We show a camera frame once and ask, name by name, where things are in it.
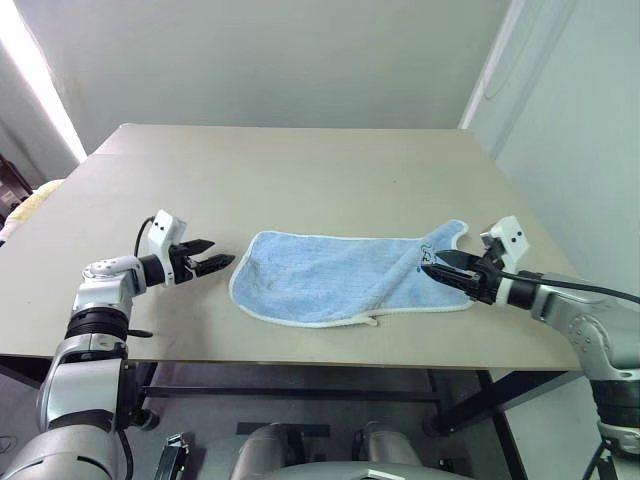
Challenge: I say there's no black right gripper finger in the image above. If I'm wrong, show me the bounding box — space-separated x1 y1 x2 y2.
435 249 477 272
420 264 477 297

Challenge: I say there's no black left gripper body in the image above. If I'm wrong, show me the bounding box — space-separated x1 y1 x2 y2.
166 242 199 284

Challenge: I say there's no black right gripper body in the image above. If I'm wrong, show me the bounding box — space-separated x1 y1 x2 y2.
466 238 506 306

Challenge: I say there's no light blue towel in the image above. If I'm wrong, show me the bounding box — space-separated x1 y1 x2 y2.
228 218 472 331

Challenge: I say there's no grey rounded robot leg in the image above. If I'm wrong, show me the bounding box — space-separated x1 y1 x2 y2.
358 419 427 472
236 422 302 480

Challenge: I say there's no dark wooden furniture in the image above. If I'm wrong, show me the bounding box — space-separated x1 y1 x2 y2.
0 153 35 227

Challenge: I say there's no grey robot torso edge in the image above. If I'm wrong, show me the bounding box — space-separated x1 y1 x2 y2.
262 458 484 480

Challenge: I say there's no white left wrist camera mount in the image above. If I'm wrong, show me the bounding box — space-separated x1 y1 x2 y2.
148 209 190 287

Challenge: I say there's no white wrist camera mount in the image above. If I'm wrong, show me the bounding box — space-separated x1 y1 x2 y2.
148 209 190 287
479 215 532 274

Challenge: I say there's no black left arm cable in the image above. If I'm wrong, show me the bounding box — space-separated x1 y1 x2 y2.
133 215 157 260

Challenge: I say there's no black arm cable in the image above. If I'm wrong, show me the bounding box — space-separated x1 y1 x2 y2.
133 215 157 260
499 269 640 480

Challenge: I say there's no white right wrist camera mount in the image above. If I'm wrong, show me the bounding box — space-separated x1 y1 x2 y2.
479 215 532 274

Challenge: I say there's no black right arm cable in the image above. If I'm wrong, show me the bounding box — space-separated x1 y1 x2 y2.
499 269 640 480

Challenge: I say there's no black metal table frame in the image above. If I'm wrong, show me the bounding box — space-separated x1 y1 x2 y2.
0 353 594 437

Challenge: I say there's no shiny metal bracket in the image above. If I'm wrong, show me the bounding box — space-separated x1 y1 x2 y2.
156 431 194 480

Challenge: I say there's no thin white wall cable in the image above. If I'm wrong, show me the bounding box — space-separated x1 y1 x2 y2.
481 0 532 102

